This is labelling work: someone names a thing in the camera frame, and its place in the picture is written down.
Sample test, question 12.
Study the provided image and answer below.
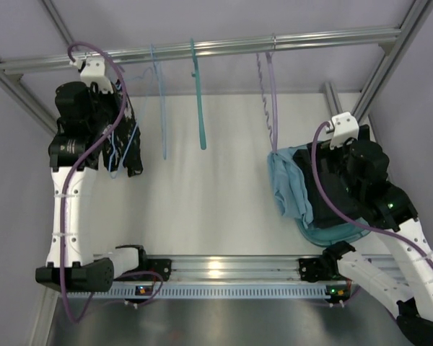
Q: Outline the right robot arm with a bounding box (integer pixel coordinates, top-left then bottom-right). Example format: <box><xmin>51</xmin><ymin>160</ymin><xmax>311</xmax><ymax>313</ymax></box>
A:
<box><xmin>310</xmin><ymin>120</ymin><xmax>433</xmax><ymax>345</ymax></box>

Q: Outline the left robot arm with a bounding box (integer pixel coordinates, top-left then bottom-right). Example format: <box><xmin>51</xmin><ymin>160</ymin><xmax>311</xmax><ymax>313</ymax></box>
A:
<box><xmin>35</xmin><ymin>81</ymin><xmax>144</xmax><ymax>293</ymax></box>

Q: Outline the lilac spiral hanger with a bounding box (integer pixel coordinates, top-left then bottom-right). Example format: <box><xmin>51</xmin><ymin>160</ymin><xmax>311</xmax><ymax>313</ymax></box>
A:
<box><xmin>255</xmin><ymin>33</ymin><xmax>279</xmax><ymax>153</ymax></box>

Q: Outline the teal plastic hanger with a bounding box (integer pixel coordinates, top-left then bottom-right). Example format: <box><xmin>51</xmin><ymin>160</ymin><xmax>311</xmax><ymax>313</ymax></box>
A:
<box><xmin>190</xmin><ymin>38</ymin><xmax>207</xmax><ymax>150</ymax></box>

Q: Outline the black white patterned garment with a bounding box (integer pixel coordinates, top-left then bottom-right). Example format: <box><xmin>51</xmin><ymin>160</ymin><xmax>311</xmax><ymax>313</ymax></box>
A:
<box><xmin>100</xmin><ymin>80</ymin><xmax>144</xmax><ymax>179</ymax></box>

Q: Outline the light blue cloth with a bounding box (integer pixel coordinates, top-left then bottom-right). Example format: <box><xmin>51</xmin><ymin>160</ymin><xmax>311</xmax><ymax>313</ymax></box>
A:
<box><xmin>267</xmin><ymin>146</ymin><xmax>314</xmax><ymax>229</ymax></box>

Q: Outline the teal plastic basket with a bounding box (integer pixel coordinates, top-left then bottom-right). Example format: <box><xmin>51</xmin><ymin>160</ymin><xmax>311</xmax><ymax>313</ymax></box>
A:
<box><xmin>295</xmin><ymin>142</ymin><xmax>371</xmax><ymax>247</ymax></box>

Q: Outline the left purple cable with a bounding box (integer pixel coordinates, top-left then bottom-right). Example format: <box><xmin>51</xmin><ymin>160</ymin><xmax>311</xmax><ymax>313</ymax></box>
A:
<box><xmin>59</xmin><ymin>41</ymin><xmax>131</xmax><ymax>324</ymax></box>

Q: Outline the purple cable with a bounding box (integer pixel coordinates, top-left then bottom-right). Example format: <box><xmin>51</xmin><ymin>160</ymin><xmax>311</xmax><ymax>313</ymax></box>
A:
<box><xmin>311</xmin><ymin>121</ymin><xmax>433</xmax><ymax>278</ymax></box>
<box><xmin>59</xmin><ymin>41</ymin><xmax>131</xmax><ymax>324</ymax></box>

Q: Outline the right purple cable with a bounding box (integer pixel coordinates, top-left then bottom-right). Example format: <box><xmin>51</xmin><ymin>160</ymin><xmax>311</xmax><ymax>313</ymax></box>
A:
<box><xmin>311</xmin><ymin>121</ymin><xmax>433</xmax><ymax>278</ymax></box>

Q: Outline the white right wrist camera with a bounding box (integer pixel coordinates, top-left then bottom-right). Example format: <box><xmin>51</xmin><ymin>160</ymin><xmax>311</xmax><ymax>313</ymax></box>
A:
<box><xmin>327</xmin><ymin>112</ymin><xmax>359</xmax><ymax>150</ymax></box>

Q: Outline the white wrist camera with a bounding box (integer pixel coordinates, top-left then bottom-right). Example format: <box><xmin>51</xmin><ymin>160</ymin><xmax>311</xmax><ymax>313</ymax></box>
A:
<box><xmin>327</xmin><ymin>112</ymin><xmax>359</xmax><ymax>150</ymax></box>
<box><xmin>69</xmin><ymin>57</ymin><xmax>114</xmax><ymax>94</ymax></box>

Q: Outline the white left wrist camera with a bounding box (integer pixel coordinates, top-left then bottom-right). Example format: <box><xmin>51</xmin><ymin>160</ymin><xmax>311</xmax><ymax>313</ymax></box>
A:
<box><xmin>69</xmin><ymin>57</ymin><xmax>114</xmax><ymax>94</ymax></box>

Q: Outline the aluminium hanging rail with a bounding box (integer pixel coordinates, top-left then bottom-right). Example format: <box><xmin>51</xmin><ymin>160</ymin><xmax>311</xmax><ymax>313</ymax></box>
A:
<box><xmin>0</xmin><ymin>27</ymin><xmax>402</xmax><ymax>75</ymax></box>

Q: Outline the slotted cable duct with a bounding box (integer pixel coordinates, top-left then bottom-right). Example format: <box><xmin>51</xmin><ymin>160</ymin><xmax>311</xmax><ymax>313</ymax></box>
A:
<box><xmin>66</xmin><ymin>280</ymin><xmax>351</xmax><ymax>301</ymax></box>

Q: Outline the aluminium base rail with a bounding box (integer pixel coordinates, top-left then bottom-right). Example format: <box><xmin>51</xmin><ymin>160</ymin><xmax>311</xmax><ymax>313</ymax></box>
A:
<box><xmin>93</xmin><ymin>254</ymin><xmax>405</xmax><ymax>282</ymax></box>

